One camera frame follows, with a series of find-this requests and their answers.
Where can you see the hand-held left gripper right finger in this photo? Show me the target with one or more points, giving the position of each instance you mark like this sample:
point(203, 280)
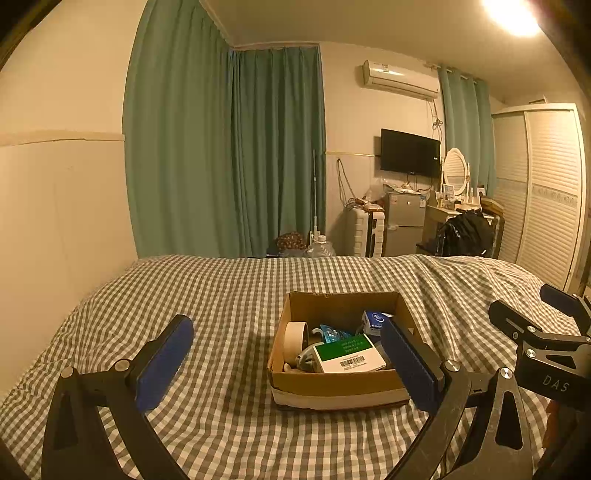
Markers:
point(411, 364)

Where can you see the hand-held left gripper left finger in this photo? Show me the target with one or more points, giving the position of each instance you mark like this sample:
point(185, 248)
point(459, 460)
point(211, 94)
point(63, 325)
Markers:
point(164, 360)

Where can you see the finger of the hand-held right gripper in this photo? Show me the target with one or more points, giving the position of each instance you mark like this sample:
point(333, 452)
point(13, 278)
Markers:
point(512, 318)
point(568, 307)

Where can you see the blue tissue packet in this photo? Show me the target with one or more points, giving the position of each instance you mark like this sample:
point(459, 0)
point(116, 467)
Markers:
point(375, 319)

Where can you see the white and green medicine box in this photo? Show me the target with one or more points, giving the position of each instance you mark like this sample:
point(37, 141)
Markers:
point(346, 346)

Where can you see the cardboard box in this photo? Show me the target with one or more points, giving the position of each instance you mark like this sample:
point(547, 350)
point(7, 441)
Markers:
point(332, 383)

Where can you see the teal snack packet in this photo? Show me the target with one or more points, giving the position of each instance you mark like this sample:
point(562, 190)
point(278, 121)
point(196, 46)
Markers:
point(330, 333)

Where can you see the grey plush toy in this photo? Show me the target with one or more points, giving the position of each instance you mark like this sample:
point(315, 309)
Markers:
point(307, 360)

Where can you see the beige masking tape roll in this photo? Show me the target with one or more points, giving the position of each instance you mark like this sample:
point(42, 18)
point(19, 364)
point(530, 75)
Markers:
point(293, 337)

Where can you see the green checkered blanket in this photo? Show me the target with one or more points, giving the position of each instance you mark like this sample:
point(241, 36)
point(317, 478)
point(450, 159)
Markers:
point(207, 295)

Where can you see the black bag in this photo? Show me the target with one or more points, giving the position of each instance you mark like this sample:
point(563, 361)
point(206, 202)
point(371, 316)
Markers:
point(466, 233)

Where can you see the wooden chair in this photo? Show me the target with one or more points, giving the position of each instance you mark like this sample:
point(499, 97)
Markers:
point(496, 217)

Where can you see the white louvered wardrobe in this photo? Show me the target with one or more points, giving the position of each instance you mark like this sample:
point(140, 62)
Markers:
point(545, 194)

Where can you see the beige dressing table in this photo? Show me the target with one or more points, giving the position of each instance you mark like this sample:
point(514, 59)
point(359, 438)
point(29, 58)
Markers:
point(434, 221)

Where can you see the white suitcase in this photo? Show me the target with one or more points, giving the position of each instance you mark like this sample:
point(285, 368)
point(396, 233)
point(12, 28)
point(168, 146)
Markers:
point(364, 235)

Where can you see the silver mini fridge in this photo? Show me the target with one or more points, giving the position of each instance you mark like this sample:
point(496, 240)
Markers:
point(404, 226)

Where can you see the clear water bottle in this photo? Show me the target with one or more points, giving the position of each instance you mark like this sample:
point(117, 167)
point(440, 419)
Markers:
point(321, 249)

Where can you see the white oval mirror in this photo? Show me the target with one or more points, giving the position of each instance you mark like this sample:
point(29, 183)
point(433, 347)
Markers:
point(455, 173)

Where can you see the brown patterned bag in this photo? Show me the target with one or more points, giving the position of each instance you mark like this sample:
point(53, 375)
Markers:
point(291, 242)

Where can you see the clear plastic bag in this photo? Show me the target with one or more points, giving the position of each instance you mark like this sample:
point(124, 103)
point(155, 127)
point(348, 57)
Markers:
point(376, 196)

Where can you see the white mop pole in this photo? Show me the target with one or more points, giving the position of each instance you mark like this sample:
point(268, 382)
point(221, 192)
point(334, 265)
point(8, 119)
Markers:
point(315, 194)

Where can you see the narrow green curtain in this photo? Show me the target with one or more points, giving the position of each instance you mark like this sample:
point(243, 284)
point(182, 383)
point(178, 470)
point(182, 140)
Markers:
point(466, 124)

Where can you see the wide green curtain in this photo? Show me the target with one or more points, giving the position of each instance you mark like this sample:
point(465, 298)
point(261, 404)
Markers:
point(180, 138)

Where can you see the white air conditioner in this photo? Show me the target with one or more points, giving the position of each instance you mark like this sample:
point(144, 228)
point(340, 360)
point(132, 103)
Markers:
point(399, 81)

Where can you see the ceiling light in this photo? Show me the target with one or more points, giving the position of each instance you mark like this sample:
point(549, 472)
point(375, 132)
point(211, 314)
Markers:
point(510, 16)

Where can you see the black wall television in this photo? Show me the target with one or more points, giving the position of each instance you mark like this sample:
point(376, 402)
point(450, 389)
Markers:
point(408, 152)

